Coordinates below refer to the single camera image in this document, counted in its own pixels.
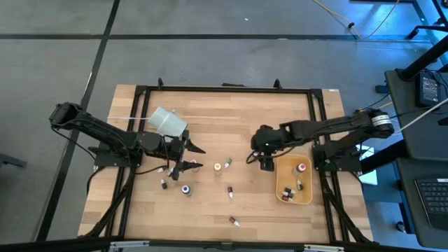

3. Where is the yellow floor cable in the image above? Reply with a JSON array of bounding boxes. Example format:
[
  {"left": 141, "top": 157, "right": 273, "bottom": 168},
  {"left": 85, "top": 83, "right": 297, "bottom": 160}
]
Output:
[{"left": 312, "top": 0, "right": 400, "bottom": 40}]

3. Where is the black keyboard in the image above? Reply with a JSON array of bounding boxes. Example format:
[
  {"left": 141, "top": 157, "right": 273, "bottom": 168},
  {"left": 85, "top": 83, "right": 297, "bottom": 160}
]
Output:
[{"left": 414, "top": 177, "right": 448, "bottom": 230}]

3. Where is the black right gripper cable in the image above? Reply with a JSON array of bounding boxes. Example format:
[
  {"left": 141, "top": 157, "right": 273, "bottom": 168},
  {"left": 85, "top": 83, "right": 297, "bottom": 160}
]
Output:
[{"left": 246, "top": 146, "right": 293, "bottom": 165}]

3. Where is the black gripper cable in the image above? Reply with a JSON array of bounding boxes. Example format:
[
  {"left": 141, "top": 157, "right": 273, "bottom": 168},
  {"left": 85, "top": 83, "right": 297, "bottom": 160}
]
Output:
[
  {"left": 246, "top": 146, "right": 293, "bottom": 165},
  {"left": 134, "top": 138, "right": 176, "bottom": 176}
]

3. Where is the dark grey keyboard desk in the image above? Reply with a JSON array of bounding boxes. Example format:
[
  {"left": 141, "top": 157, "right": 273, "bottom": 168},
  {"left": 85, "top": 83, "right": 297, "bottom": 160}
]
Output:
[{"left": 395, "top": 157, "right": 448, "bottom": 250}]

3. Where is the white paper sheet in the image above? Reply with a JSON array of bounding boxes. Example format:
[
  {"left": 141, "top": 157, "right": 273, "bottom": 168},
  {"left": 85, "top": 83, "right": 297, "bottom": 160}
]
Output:
[{"left": 358, "top": 144, "right": 379, "bottom": 186}]

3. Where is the white cable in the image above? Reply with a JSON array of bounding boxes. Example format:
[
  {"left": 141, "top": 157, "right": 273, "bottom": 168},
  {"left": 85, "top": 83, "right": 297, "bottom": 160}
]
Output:
[{"left": 393, "top": 97, "right": 448, "bottom": 136}]

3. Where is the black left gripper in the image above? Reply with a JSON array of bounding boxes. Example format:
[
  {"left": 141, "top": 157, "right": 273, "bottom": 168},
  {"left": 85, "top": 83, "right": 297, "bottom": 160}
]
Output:
[{"left": 162, "top": 129, "right": 207, "bottom": 181}]

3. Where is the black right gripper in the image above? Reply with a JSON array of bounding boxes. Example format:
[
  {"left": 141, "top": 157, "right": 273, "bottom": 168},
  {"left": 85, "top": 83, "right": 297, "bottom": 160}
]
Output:
[{"left": 251, "top": 124, "right": 283, "bottom": 172}]

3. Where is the yellow plastic basket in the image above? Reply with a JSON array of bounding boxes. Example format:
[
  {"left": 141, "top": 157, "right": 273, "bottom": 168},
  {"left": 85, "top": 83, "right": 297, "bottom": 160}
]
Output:
[{"left": 275, "top": 154, "right": 314, "bottom": 206}]

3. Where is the black table frame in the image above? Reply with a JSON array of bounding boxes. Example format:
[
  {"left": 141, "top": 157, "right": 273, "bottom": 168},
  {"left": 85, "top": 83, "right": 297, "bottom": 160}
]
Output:
[{"left": 79, "top": 77, "right": 374, "bottom": 245}]

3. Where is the black desk leg bar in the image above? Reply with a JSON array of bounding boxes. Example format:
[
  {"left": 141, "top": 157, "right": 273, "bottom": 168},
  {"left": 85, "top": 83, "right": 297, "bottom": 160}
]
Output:
[{"left": 360, "top": 139, "right": 410, "bottom": 175}]

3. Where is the black crossbar with silver brackets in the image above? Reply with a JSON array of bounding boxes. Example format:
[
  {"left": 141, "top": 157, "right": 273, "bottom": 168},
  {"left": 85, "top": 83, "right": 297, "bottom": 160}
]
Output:
[{"left": 0, "top": 237, "right": 448, "bottom": 252}]

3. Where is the black office chair base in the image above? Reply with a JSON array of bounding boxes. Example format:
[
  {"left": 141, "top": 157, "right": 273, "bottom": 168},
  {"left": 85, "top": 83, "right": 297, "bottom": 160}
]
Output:
[{"left": 407, "top": 13, "right": 448, "bottom": 40}]

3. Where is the black diagonal pole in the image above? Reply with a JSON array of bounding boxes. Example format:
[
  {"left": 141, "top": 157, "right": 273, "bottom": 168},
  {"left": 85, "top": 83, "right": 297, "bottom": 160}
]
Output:
[{"left": 398, "top": 44, "right": 448, "bottom": 82}]

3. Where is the black floor object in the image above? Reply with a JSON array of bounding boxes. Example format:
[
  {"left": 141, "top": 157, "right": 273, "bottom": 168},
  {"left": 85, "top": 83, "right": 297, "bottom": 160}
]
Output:
[{"left": 0, "top": 153, "right": 27, "bottom": 169}]

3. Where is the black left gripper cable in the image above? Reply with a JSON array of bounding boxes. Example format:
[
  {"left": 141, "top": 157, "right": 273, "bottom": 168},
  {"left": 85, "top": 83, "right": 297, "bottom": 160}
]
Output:
[{"left": 134, "top": 138, "right": 176, "bottom": 176}]

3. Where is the black power adapter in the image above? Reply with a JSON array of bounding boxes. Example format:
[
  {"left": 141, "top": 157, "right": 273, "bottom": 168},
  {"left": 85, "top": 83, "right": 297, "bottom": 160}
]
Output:
[{"left": 414, "top": 71, "right": 441, "bottom": 109}]

